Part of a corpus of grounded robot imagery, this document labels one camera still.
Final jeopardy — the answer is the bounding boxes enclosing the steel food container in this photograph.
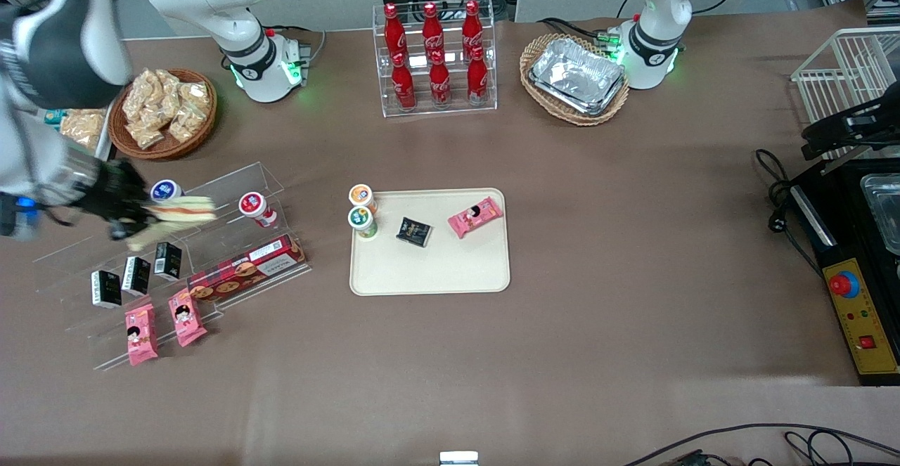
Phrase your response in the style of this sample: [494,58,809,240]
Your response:
[859,173,900,256]

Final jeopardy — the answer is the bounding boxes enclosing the light wicker basket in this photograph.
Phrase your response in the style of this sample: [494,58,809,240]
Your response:
[520,33,631,127]

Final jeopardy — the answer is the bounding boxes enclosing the red emergency stop button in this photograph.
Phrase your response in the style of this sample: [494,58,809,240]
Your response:
[828,271,861,298]

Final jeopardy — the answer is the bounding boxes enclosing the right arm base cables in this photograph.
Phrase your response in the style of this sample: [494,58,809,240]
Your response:
[271,25,328,66]

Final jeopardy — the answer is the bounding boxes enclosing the black snack pouch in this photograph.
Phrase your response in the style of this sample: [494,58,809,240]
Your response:
[396,216,433,248]

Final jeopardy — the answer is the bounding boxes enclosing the clear bag of snacks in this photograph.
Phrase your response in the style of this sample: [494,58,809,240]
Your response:
[123,72,164,126]
[60,109,106,152]
[179,81,212,112]
[130,118,167,149]
[167,104,208,142]

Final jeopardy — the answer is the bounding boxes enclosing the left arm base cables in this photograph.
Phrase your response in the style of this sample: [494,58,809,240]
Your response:
[538,16,623,44]

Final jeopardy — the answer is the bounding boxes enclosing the orange lid yogurt cup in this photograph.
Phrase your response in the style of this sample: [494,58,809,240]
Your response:
[349,184,378,214]

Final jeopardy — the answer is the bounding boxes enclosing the small black carton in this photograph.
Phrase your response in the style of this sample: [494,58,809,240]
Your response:
[122,257,151,296]
[91,270,123,309]
[153,242,183,282]

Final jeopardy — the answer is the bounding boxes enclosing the beige plastic tray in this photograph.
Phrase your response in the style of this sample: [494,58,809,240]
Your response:
[349,188,511,297]

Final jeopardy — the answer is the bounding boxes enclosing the dark brown wicker basket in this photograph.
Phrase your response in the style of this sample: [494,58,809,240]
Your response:
[108,67,218,162]

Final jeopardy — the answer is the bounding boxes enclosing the blue lid yogurt cup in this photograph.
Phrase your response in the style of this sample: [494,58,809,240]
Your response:
[150,179,185,203]

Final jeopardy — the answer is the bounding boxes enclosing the black power cable with plug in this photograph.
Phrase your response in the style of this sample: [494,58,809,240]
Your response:
[754,148,827,277]

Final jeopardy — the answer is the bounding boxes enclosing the silver machine handle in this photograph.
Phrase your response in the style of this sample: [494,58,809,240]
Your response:
[791,185,837,247]

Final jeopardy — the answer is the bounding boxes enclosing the black sealing machine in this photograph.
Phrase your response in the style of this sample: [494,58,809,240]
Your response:
[787,160,900,387]

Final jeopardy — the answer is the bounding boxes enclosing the long black cable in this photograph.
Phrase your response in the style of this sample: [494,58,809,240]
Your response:
[622,422,900,466]

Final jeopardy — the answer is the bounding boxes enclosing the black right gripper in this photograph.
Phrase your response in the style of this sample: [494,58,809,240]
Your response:
[70,160,160,242]

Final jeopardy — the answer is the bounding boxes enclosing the looped black cable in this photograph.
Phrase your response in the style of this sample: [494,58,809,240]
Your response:
[784,429,859,466]

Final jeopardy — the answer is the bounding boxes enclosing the clear acrylic bottle rack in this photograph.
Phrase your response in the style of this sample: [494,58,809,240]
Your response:
[373,2,499,118]

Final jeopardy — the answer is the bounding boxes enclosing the red cola bottle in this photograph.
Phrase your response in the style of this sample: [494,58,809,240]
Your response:
[392,51,417,110]
[467,46,489,105]
[430,50,452,107]
[422,2,445,58]
[462,0,484,56]
[383,4,407,59]

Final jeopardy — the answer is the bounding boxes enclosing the pink snack pack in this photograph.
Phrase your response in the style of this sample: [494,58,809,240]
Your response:
[167,288,209,347]
[448,197,504,239]
[125,303,160,367]

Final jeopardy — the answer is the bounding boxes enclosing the red lid yogurt cup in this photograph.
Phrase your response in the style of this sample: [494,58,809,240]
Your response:
[238,192,278,229]

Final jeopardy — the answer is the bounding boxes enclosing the clear acrylic stepped shelf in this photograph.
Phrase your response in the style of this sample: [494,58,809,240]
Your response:
[32,162,314,372]

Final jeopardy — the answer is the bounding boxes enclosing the yellow control panel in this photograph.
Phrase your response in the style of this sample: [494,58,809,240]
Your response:
[823,258,899,375]

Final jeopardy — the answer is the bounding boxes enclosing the silver metal bar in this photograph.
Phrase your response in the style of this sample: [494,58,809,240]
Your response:
[821,155,873,175]

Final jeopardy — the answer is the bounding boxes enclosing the triangle sandwich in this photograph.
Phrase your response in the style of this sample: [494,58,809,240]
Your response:
[127,195,217,252]

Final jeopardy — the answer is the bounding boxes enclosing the aluminium foil tray stack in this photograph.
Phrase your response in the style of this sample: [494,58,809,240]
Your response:
[529,37,626,117]

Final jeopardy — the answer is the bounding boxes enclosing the red cookie box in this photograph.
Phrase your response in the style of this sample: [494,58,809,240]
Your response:
[186,235,308,305]

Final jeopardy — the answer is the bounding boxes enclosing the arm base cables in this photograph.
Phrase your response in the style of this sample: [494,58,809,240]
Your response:
[538,16,623,44]
[271,25,328,66]

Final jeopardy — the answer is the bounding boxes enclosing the white wire basket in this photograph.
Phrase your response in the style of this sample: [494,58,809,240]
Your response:
[791,27,900,161]

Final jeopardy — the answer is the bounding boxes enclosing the green lid yogurt cup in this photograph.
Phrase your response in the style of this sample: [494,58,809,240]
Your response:
[347,206,379,240]

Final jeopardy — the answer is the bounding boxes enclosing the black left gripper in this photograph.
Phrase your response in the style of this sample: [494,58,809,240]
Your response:
[802,93,900,161]

